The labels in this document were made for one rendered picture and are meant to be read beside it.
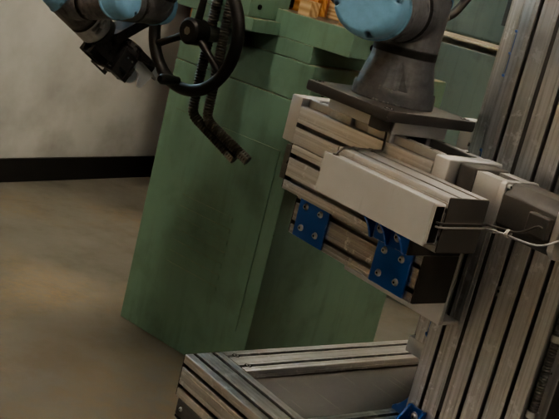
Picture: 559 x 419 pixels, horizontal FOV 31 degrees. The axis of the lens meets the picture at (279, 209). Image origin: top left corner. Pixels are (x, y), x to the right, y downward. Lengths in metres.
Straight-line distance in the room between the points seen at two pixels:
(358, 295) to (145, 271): 0.58
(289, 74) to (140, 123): 1.91
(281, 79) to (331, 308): 0.66
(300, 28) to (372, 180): 0.79
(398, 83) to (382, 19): 0.18
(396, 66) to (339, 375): 0.72
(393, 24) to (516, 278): 0.49
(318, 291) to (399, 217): 1.07
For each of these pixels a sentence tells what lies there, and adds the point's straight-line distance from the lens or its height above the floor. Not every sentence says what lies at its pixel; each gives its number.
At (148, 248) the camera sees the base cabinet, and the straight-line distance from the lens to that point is 2.67.
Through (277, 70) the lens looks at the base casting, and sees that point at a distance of 2.37.
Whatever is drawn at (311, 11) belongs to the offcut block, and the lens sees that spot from 2.35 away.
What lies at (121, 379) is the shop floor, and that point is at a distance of 2.42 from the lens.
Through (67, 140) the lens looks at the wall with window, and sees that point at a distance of 3.96.
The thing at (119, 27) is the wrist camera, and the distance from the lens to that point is 2.19.
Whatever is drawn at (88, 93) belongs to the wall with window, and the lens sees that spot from 3.96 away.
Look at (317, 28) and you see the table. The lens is 2.31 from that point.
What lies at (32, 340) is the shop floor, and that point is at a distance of 2.54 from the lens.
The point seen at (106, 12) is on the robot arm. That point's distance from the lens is 2.02.
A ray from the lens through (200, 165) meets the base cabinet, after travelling 2.52.
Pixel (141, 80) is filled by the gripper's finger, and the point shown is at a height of 0.69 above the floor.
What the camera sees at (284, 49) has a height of 0.81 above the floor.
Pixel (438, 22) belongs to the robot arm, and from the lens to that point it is 1.80.
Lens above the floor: 1.02
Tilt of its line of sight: 14 degrees down
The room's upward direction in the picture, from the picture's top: 14 degrees clockwise
